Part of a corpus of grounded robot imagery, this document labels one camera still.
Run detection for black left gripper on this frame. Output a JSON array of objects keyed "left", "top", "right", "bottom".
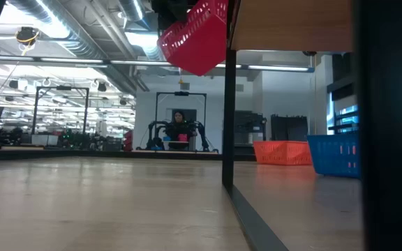
[{"left": 151, "top": 0, "right": 202, "bottom": 32}]

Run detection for red plastic basket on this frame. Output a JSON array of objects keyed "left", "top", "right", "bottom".
[{"left": 156, "top": 0, "right": 230, "bottom": 77}]

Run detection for blue plastic basket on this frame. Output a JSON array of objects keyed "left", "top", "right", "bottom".
[{"left": 306, "top": 131, "right": 362, "bottom": 179}]

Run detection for black crate stack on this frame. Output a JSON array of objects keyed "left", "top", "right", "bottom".
[{"left": 270, "top": 114, "right": 309, "bottom": 142}]

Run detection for fluorescent ceiling light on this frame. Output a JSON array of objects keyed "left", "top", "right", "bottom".
[{"left": 124, "top": 31, "right": 163, "bottom": 50}]

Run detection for person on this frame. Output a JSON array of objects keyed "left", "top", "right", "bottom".
[{"left": 165, "top": 109, "right": 198, "bottom": 151}]

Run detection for long ceiling light bar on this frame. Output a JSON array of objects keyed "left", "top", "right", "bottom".
[{"left": 0, "top": 54, "right": 315, "bottom": 73}]

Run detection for silver ventilation duct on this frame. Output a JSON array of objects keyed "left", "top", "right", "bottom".
[
  {"left": 117, "top": 0, "right": 165, "bottom": 62},
  {"left": 7, "top": 0, "right": 137, "bottom": 95}
]

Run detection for black gantry frame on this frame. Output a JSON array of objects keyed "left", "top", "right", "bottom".
[
  {"left": 32, "top": 85, "right": 90, "bottom": 135},
  {"left": 154, "top": 91, "right": 208, "bottom": 151}
]

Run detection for black yellow cord reel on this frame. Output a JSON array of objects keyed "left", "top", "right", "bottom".
[{"left": 15, "top": 26, "right": 41, "bottom": 56}]

